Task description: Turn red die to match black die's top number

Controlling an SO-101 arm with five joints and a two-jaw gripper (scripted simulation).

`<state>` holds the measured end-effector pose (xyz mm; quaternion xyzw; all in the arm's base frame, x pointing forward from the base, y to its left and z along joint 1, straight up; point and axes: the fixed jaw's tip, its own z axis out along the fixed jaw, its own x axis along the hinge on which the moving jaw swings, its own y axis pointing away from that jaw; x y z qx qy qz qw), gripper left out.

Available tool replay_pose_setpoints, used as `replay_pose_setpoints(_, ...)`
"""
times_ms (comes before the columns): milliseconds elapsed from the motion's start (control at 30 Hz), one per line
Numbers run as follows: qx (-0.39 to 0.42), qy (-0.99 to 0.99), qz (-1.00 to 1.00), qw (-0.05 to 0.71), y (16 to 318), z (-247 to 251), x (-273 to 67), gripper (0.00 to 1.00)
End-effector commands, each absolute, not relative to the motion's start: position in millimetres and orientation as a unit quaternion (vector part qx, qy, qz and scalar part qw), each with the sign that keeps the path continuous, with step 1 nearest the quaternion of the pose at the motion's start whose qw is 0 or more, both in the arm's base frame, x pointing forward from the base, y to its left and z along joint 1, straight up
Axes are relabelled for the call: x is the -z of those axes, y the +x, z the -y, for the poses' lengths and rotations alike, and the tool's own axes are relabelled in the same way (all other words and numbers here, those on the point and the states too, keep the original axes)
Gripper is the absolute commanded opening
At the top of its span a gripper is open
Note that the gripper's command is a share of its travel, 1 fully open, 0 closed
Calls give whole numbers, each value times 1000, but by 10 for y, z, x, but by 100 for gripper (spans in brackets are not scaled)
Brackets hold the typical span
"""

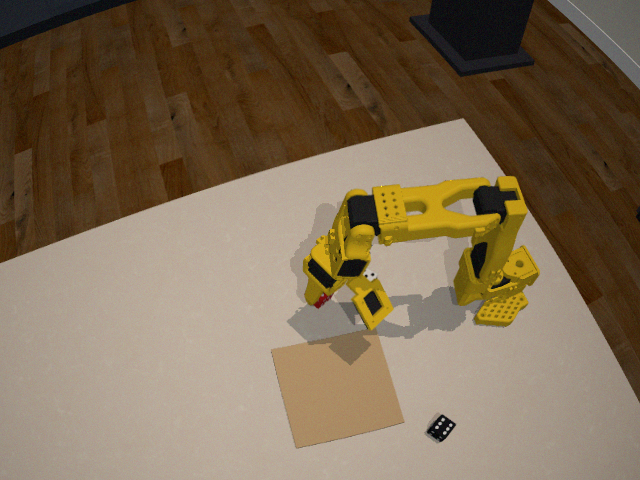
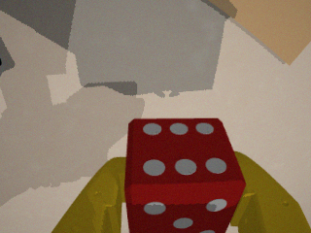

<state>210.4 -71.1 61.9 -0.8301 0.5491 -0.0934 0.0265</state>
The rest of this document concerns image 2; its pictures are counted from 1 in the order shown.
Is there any tan square mat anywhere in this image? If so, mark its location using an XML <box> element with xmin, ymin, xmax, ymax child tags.
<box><xmin>208</xmin><ymin>0</ymin><xmax>311</xmax><ymax>66</ymax></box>

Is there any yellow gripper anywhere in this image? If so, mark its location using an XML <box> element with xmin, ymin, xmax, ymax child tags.
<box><xmin>52</xmin><ymin>151</ymin><xmax>311</xmax><ymax>233</ymax></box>

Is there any red die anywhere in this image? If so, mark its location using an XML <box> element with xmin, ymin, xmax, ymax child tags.
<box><xmin>124</xmin><ymin>118</ymin><xmax>246</xmax><ymax>233</ymax></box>

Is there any white die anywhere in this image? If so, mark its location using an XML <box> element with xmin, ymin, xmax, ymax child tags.
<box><xmin>0</xmin><ymin>54</ymin><xmax>6</xmax><ymax>77</ymax></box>

